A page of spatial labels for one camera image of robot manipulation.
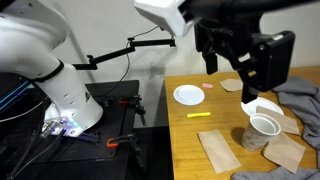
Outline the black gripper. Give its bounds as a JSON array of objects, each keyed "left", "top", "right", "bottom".
[{"left": 194, "top": 14, "right": 264, "bottom": 105}]

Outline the yellow marker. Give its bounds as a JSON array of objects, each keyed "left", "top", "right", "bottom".
[{"left": 186, "top": 111, "right": 212, "bottom": 119}]

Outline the patterned paper cup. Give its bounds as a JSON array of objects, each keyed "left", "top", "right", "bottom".
[{"left": 240, "top": 112, "right": 282, "bottom": 152}]

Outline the brown paper napkin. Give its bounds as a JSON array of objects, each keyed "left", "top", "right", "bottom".
[
  {"left": 263, "top": 131, "right": 307, "bottom": 174},
  {"left": 255, "top": 105, "right": 301, "bottom": 136},
  {"left": 197, "top": 129, "right": 242, "bottom": 175},
  {"left": 219, "top": 78, "right": 244, "bottom": 93}
]

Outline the white plate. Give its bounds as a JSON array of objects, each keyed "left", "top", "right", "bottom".
[
  {"left": 240, "top": 96, "right": 285, "bottom": 118},
  {"left": 172, "top": 84, "right": 206, "bottom": 107}
]

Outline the grey cloth sweater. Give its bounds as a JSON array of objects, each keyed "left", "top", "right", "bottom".
[{"left": 230, "top": 75, "right": 320, "bottom": 180}]

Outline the black box with blue stripes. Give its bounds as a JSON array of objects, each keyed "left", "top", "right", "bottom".
[{"left": 0, "top": 73, "right": 36, "bottom": 114}]

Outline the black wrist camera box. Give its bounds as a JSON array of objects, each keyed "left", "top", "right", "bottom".
[{"left": 253, "top": 30, "right": 296, "bottom": 93}]

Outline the thin black camera cable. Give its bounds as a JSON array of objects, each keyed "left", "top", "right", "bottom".
[{"left": 99, "top": 25, "right": 161, "bottom": 98}]

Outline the red handled black clamp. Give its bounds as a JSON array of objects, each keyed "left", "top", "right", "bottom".
[{"left": 118, "top": 95, "right": 148, "bottom": 127}]

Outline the black articulated camera mount arm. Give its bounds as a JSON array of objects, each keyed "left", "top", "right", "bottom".
[{"left": 72, "top": 37, "right": 177, "bottom": 72}]

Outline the orange handled black clamp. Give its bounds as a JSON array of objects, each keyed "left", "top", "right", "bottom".
[{"left": 106, "top": 133, "right": 143, "bottom": 155}]

